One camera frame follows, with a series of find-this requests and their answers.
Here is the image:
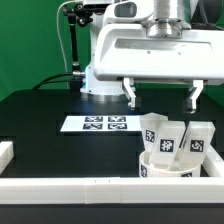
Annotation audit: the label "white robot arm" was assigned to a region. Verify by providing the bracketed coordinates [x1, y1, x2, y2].
[84, 0, 224, 113]

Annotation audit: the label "black cables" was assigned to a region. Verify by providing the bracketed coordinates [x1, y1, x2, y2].
[31, 73, 75, 91]

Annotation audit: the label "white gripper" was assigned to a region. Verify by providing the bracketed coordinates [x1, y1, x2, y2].
[94, 24, 224, 113]

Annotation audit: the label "white marker base plate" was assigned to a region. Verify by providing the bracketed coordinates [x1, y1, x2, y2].
[61, 115, 141, 132]

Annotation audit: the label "white cable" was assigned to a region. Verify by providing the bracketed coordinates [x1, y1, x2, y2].
[55, 0, 81, 74]

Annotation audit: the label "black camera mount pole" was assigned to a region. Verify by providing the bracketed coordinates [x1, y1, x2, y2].
[63, 2, 94, 88]

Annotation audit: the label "white U-shaped fence wall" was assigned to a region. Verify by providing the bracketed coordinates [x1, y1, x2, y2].
[0, 149, 224, 204]

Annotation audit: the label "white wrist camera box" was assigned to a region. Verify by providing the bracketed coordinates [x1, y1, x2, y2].
[103, 0, 154, 25]

